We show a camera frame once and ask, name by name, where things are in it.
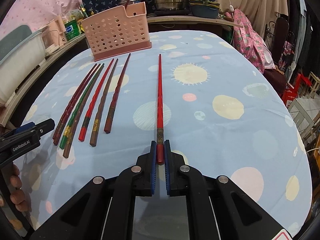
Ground bright red chopstick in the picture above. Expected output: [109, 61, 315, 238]
[156, 54, 164, 165]

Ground green chopstick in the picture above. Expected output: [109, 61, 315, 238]
[57, 64, 104, 150]

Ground reddish brown chopstick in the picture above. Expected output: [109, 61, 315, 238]
[104, 53, 131, 134]

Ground dark brown twisted chopstick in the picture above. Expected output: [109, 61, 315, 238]
[62, 63, 105, 159]

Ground red chopstick black band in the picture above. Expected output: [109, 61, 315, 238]
[78, 59, 114, 142]

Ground brown chopstick gold band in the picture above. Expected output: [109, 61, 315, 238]
[89, 59, 118, 147]

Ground dark red chopstick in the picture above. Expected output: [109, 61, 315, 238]
[53, 64, 100, 146]

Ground pink perforated utensil basket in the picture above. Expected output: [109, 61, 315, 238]
[81, 2, 152, 61]

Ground wooden kitchen counter cabinet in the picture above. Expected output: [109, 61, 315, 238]
[147, 15, 243, 36]

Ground person's left hand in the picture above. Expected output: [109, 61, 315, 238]
[10, 164, 29, 212]

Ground blue planet-print tablecloth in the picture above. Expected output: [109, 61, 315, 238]
[16, 30, 312, 236]

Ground white dish rack box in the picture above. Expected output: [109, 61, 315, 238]
[0, 25, 46, 107]

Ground pink electric kettle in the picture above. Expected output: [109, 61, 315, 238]
[41, 15, 67, 56]

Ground green plastic bottle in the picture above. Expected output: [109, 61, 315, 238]
[65, 20, 81, 41]

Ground red plastic stool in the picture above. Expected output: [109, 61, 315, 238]
[281, 73, 311, 107]

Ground pink floral hanging garment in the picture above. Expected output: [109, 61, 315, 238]
[233, 9, 276, 74]

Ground pink dotted curtain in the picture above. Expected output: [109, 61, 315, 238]
[1, 0, 80, 38]

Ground blue and yellow stacked basins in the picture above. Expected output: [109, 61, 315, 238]
[189, 0, 220, 19]

